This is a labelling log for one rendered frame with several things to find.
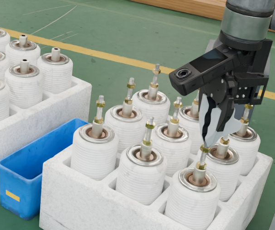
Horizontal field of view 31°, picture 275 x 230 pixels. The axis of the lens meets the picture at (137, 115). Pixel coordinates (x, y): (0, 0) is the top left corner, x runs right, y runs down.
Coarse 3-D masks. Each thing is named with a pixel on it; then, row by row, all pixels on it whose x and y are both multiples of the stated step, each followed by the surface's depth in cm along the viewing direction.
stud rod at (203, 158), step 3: (204, 141) 90; (204, 144) 90; (207, 147) 90; (201, 153) 91; (204, 153) 91; (201, 156) 91; (204, 156) 91; (201, 159) 91; (204, 159) 91; (201, 162) 92; (204, 162) 92
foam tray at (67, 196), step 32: (64, 160) 106; (192, 160) 114; (256, 160) 119; (64, 192) 103; (96, 192) 98; (256, 192) 114; (64, 224) 107; (96, 224) 102; (128, 224) 97; (160, 224) 93; (224, 224) 95
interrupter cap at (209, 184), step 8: (184, 168) 96; (192, 168) 97; (184, 176) 94; (208, 176) 95; (184, 184) 92; (192, 184) 92; (200, 184) 93; (208, 184) 93; (216, 184) 93; (200, 192) 91
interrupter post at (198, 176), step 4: (196, 168) 92; (196, 172) 92; (200, 172) 92; (204, 172) 92; (192, 176) 94; (196, 176) 92; (200, 176) 92; (204, 176) 93; (192, 180) 94; (196, 180) 93; (200, 180) 93
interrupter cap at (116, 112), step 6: (114, 108) 114; (120, 108) 114; (132, 108) 115; (114, 114) 111; (120, 114) 112; (132, 114) 113; (138, 114) 113; (120, 120) 109; (126, 120) 109; (132, 120) 110; (138, 120) 110
